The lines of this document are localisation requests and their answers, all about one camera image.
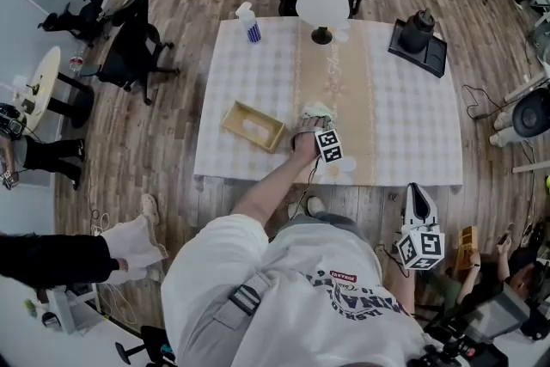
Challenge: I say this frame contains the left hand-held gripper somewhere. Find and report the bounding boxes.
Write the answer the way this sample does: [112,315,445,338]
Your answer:
[300,117,346,165]

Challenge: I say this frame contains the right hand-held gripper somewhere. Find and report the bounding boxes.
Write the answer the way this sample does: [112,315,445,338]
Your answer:
[395,182,446,271]

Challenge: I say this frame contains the green white tissues pack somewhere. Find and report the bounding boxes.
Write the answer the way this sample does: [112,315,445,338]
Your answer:
[299,101,335,130]

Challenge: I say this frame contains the wooden tissue holder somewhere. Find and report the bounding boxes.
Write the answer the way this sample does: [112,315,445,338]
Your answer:
[220,100,287,154]

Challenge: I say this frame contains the person's left forearm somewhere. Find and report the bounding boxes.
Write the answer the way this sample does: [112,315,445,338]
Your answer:
[230,152,319,238]

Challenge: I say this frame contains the person's left hand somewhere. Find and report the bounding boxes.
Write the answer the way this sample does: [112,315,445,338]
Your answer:
[291,127,321,162]

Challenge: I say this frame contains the wooden box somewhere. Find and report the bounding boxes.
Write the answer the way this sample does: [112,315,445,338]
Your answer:
[454,225,480,272]

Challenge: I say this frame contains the checkered tablecloth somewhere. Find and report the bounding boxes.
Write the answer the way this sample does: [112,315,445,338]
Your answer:
[193,15,464,187]

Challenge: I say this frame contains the person's grey trousers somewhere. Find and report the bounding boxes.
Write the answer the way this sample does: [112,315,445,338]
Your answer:
[274,211,370,244]

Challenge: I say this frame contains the black tray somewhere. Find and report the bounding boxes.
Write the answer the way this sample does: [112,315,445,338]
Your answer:
[388,18,448,79]

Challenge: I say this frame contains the white blue spray bottle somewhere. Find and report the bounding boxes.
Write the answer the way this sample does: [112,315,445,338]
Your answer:
[235,1,263,45]

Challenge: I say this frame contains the black kettle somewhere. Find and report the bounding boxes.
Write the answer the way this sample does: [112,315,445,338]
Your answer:
[399,8,437,54]

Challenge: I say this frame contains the person's white printed shirt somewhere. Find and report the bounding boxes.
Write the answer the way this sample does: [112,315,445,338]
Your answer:
[160,213,443,367]

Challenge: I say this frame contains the clear water bottle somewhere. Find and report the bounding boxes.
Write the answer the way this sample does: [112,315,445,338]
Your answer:
[70,48,86,74]

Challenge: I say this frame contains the round white side table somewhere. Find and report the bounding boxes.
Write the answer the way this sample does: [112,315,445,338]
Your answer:
[11,46,96,135]

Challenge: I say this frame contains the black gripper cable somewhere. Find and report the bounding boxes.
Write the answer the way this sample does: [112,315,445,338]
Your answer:
[288,156,323,224]

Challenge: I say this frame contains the black floor cable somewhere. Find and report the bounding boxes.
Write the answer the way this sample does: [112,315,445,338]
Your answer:
[461,83,512,121]

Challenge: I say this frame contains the black camera rig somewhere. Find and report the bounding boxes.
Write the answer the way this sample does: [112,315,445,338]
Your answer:
[407,283,550,367]

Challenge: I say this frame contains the grey strap with buckle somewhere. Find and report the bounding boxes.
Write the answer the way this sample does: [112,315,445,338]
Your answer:
[212,272,272,331]

